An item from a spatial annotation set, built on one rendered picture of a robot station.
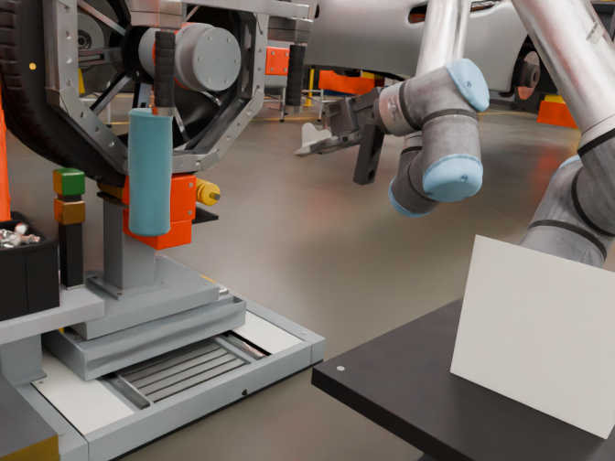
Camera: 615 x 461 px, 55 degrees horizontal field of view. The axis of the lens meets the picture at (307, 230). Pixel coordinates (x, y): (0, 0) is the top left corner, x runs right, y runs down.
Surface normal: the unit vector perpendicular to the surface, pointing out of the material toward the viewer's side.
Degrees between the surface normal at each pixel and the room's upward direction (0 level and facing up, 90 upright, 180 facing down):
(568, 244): 29
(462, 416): 0
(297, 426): 0
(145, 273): 90
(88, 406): 0
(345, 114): 90
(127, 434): 90
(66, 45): 90
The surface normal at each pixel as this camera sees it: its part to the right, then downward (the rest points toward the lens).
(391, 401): 0.09, -0.95
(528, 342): -0.63, 0.18
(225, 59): 0.73, 0.27
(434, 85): -0.68, -0.24
